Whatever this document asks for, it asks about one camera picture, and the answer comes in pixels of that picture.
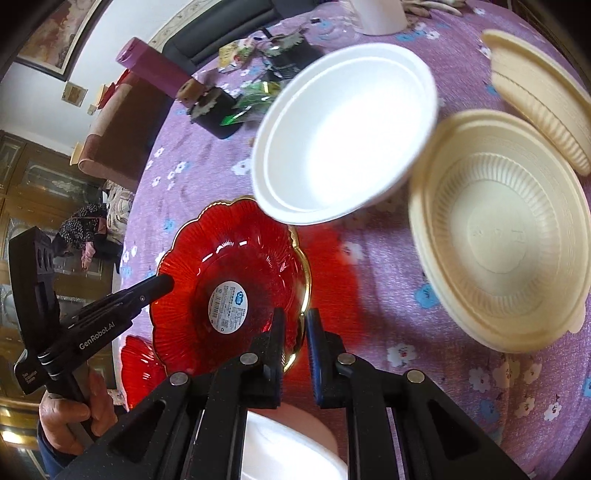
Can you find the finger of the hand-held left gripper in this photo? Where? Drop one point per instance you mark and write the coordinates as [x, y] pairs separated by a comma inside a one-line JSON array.
[[152, 288]]

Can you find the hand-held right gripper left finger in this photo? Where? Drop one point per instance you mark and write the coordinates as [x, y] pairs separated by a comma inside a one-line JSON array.
[[278, 350]]

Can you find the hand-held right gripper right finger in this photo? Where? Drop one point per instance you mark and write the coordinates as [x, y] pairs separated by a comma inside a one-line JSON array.
[[315, 355]]

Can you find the red glass plate gold rim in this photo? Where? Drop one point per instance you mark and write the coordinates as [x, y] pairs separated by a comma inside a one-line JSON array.
[[217, 258], [141, 369]]

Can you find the white foam bowl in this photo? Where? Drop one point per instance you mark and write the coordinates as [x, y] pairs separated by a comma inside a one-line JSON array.
[[291, 452], [341, 134]]

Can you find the cream ribbed plastic bowl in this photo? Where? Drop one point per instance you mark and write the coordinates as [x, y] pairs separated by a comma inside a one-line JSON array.
[[540, 92], [498, 240]]

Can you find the person's left forearm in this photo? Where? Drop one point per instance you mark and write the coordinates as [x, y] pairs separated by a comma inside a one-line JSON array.
[[48, 461]]

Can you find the person's left hand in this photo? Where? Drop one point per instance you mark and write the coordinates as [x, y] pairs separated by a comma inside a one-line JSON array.
[[64, 424]]

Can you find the printed blanket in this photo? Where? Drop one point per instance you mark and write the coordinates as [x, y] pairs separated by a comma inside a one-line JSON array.
[[121, 207]]

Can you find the purple floral tablecloth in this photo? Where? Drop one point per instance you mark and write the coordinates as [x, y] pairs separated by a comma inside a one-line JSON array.
[[378, 295]]

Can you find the wooden glass-door cabinet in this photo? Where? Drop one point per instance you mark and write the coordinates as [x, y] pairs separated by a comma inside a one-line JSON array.
[[32, 184]]

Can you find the brown armchair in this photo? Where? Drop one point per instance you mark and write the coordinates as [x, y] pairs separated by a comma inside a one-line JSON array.
[[122, 138]]

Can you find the red box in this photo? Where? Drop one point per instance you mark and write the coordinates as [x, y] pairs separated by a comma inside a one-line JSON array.
[[115, 85]]

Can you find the small framed picture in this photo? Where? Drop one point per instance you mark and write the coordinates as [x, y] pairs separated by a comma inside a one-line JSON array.
[[75, 93]]

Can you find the green snack packet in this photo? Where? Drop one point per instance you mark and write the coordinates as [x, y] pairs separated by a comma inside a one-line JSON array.
[[254, 101]]

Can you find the purple thermos bottle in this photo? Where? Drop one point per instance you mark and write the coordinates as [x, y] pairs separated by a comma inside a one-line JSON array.
[[152, 67]]

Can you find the yellow snack packet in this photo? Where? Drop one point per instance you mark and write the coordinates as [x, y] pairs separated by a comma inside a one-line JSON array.
[[238, 53]]

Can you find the black leather sofa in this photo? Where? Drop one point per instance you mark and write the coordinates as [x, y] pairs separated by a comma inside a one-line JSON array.
[[231, 27]]

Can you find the white plastic jar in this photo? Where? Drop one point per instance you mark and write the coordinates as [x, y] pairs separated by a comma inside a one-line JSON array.
[[376, 16]]

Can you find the white cotton gloves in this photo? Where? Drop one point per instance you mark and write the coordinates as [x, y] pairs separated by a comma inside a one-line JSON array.
[[434, 7]]

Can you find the large framed wall painting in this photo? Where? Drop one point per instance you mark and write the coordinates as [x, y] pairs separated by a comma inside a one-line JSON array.
[[60, 32]]

